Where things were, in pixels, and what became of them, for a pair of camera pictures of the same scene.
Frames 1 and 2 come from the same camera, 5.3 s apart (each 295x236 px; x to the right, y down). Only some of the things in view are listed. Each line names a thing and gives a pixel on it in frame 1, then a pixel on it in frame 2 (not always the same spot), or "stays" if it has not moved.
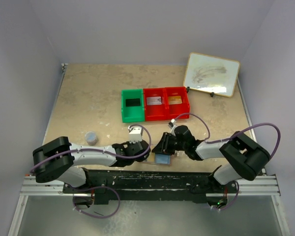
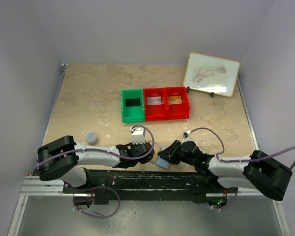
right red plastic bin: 171,111 stays
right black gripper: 165,142 to 175,150
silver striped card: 154,101 stays
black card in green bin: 135,102 stays
